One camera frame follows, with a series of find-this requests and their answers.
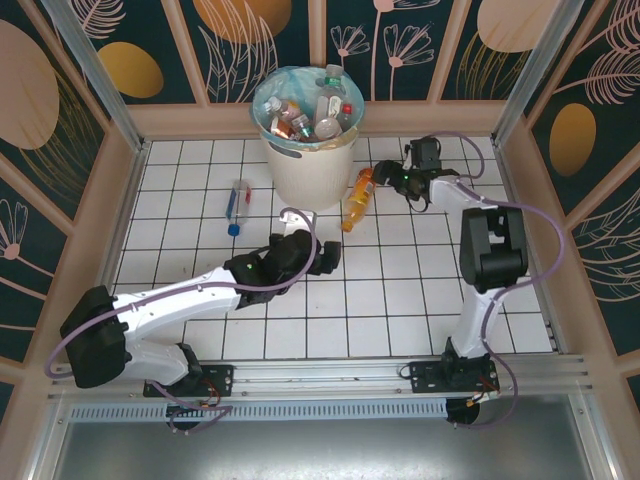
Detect orange juice bottle yellow label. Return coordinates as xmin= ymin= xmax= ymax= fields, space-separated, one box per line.
xmin=341 ymin=168 xmax=380 ymax=232

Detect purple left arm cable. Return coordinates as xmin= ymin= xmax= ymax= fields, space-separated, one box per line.
xmin=45 ymin=207 xmax=321 ymax=436

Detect aluminium mounting rail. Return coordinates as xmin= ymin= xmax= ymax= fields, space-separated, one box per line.
xmin=47 ymin=353 xmax=596 ymax=404

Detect slotted grey cable duct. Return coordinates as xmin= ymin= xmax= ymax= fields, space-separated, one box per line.
xmin=67 ymin=402 xmax=449 ymax=422

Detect aluminium corner post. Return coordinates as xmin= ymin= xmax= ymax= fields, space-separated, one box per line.
xmin=42 ymin=0 xmax=151 ymax=151
xmin=492 ymin=0 xmax=601 ymax=151

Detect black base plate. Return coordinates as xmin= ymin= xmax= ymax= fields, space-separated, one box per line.
xmin=408 ymin=358 xmax=501 ymax=395
xmin=142 ymin=363 xmax=236 ymax=400

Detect cream plastic waste bin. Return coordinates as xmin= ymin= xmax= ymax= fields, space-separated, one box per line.
xmin=251 ymin=64 xmax=365 ymax=211

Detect clear bottle blue label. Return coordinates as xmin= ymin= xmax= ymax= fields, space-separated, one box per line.
xmin=225 ymin=180 xmax=254 ymax=236

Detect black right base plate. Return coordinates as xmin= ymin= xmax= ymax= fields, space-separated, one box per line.
xmin=408 ymin=358 xmax=501 ymax=395

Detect light blue bin liner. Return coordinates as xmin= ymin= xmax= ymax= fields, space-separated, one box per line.
xmin=251 ymin=64 xmax=365 ymax=151

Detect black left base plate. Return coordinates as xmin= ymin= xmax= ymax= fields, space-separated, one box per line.
xmin=142 ymin=363 xmax=236 ymax=400

